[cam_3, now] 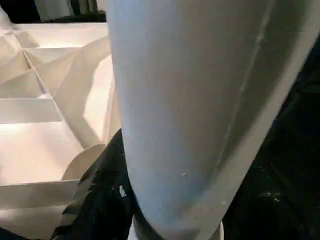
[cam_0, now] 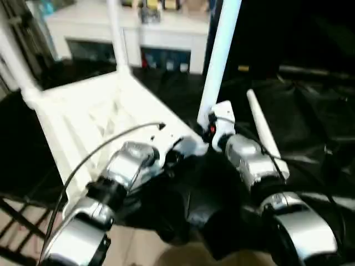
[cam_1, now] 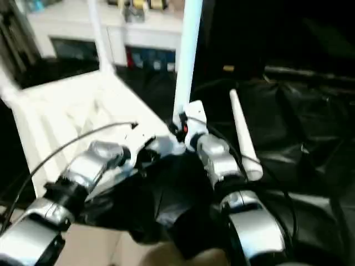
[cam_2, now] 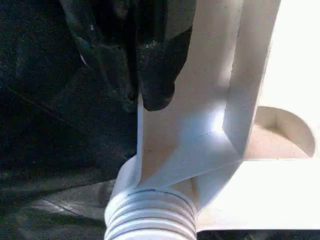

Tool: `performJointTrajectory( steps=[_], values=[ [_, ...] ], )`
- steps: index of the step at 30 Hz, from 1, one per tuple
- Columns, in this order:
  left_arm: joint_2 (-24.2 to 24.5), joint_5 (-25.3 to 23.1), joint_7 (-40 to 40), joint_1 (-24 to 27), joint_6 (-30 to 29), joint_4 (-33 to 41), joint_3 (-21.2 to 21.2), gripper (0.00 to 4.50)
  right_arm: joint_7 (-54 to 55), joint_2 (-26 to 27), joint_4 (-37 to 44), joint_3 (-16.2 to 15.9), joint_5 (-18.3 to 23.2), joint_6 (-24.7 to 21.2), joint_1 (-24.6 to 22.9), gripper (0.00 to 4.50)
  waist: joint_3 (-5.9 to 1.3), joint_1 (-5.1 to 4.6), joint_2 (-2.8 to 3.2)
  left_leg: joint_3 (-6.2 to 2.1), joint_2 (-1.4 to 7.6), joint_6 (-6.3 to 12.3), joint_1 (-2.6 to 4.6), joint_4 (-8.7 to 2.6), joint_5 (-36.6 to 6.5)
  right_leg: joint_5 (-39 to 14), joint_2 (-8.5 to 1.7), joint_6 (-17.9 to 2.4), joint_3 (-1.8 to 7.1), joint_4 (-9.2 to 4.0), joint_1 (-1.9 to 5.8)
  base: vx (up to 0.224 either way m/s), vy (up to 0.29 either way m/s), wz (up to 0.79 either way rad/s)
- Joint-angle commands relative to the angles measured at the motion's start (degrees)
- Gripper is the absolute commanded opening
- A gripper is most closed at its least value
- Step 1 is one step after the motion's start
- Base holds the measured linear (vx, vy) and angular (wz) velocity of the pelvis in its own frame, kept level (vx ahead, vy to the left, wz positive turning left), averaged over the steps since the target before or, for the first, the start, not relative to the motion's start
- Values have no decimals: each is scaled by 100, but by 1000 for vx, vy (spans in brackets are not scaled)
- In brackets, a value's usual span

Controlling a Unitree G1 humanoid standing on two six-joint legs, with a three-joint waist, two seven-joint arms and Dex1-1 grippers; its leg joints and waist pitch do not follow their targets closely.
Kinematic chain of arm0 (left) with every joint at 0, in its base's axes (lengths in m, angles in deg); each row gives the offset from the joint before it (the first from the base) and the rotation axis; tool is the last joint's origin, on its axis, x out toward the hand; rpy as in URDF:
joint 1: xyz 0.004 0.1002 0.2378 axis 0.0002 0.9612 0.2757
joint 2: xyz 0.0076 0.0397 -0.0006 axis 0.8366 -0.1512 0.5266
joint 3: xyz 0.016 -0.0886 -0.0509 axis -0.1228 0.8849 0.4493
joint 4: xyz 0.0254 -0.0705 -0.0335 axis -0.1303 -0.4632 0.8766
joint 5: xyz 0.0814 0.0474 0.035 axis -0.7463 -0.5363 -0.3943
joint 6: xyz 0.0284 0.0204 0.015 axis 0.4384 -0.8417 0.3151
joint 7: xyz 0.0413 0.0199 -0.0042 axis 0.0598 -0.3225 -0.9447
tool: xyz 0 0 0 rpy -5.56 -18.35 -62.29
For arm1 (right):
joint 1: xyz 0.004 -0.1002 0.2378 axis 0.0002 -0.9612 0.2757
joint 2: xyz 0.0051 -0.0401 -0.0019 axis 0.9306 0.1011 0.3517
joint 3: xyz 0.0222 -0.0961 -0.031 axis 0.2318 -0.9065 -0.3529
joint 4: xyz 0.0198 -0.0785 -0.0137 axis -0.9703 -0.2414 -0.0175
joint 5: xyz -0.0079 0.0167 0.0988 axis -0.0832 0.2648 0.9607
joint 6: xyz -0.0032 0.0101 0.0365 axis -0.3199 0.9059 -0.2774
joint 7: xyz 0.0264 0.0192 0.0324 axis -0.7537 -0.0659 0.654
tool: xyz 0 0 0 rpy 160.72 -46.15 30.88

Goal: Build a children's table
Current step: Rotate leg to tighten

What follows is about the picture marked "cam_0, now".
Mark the white plastic table leg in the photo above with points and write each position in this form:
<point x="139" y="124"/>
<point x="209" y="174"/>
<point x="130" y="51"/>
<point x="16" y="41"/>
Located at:
<point x="263" y="124"/>
<point x="117" y="36"/>
<point x="222" y="55"/>
<point x="16" y="63"/>

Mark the black backdrop cloth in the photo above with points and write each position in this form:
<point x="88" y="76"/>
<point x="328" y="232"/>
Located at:
<point x="291" y="30"/>

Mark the white cabinet with glass doors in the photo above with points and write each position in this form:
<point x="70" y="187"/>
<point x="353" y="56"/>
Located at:
<point x="97" y="27"/>

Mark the grey curtain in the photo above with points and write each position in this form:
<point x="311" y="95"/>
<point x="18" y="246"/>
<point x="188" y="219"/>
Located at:
<point x="27" y="36"/>

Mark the black folding table frame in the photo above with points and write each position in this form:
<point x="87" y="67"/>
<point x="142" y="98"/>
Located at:
<point x="25" y="221"/>

